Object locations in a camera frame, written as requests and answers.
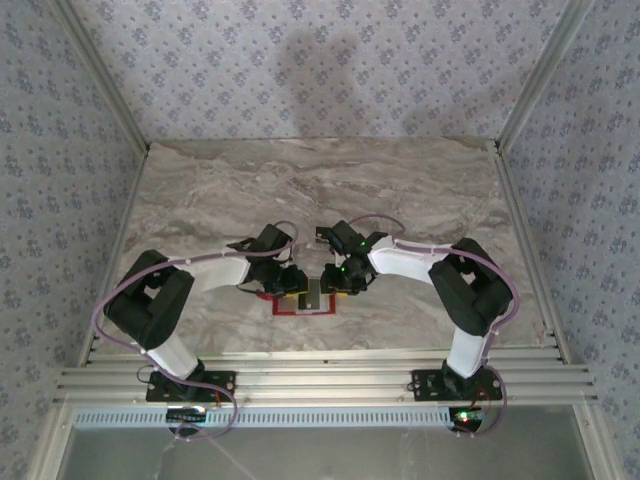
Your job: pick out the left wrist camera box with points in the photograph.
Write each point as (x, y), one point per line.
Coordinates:
(286, 254)

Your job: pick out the aluminium side rail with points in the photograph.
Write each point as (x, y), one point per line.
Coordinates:
(520, 215)
(125, 210)

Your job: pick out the small circuit board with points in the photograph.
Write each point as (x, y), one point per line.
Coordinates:
(469, 416)
(186, 414)

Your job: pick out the red card holder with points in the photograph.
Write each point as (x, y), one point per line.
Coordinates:
(300, 312)

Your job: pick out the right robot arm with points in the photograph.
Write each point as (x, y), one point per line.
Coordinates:
(470, 295)

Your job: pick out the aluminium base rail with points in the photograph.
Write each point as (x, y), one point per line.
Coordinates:
(325, 380)

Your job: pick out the aluminium corner post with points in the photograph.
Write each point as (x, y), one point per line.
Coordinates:
(107, 85)
(540, 85)

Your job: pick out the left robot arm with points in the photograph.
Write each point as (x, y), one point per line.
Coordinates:
(150, 305)

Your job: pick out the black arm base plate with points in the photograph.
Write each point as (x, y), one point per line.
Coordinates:
(220, 387)
(430, 387)

